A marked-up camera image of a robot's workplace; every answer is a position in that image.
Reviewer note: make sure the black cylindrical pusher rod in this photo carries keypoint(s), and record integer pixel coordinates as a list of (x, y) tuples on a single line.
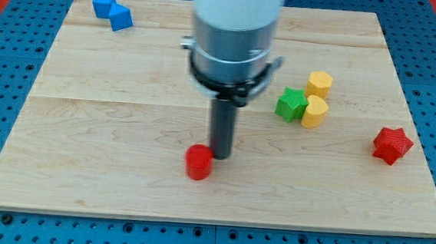
[(223, 122)]

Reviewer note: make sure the red star block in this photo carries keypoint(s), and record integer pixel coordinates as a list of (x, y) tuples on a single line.
[(391, 145)]

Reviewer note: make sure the yellow heart block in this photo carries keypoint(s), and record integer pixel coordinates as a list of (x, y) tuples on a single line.
[(315, 112)]

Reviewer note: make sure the yellow hexagon block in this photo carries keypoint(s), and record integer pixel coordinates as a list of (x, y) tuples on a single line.
[(319, 84)]

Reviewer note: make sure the blue cube block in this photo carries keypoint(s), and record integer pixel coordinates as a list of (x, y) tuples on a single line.
[(120, 17), (102, 7)]

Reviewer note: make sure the wooden board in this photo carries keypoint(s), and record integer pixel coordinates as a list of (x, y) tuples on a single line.
[(104, 131)]

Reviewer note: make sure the blue cube block right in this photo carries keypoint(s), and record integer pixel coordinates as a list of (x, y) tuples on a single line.
[(120, 17)]

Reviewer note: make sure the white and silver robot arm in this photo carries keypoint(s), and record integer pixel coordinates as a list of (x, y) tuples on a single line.
[(229, 59)]

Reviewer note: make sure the blue cube block left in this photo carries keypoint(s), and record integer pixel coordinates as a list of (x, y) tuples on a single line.
[(102, 7)]

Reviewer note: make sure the green star block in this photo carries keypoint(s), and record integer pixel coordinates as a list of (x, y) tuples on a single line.
[(292, 104)]

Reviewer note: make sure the red cylinder block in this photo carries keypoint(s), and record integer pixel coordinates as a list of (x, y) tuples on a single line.
[(198, 159)]

